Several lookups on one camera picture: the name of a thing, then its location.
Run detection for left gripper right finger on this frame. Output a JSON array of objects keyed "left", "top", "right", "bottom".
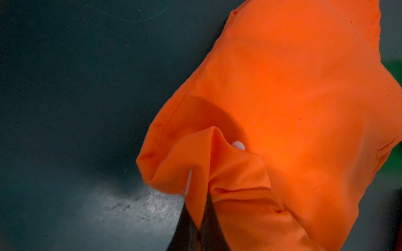
[{"left": 200, "top": 195, "right": 230, "bottom": 251}]

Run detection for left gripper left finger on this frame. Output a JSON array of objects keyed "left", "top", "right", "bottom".
[{"left": 166, "top": 204, "right": 198, "bottom": 251}]

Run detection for orange shorts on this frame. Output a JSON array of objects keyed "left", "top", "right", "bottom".
[{"left": 137, "top": 1, "right": 394, "bottom": 251}]

